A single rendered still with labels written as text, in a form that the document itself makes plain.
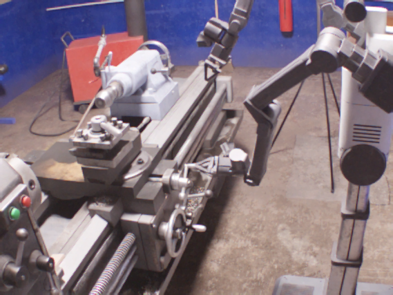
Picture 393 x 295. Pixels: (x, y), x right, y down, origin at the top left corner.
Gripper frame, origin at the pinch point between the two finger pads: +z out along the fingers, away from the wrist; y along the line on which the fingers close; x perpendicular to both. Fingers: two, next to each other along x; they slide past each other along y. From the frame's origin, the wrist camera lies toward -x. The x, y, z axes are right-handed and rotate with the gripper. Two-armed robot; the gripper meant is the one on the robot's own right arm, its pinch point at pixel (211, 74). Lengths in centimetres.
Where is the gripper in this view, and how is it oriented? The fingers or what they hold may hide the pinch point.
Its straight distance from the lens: 171.0
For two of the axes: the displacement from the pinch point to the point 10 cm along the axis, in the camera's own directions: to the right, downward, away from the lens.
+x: 8.6, 5.1, -0.6
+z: -3.9, 7.2, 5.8
